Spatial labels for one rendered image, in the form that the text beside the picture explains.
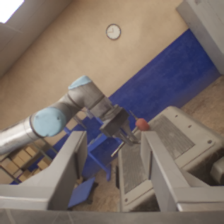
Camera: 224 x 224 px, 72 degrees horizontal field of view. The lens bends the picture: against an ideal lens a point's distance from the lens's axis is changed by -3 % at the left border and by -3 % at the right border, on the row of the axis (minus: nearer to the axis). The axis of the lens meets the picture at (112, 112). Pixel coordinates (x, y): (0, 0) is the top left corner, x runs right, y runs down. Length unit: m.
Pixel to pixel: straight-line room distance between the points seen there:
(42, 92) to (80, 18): 1.88
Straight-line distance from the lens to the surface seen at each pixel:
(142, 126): 0.96
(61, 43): 3.97
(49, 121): 0.52
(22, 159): 4.60
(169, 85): 3.98
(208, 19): 3.79
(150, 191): 0.64
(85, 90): 0.61
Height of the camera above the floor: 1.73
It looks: 11 degrees down
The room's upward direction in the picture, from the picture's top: 42 degrees counter-clockwise
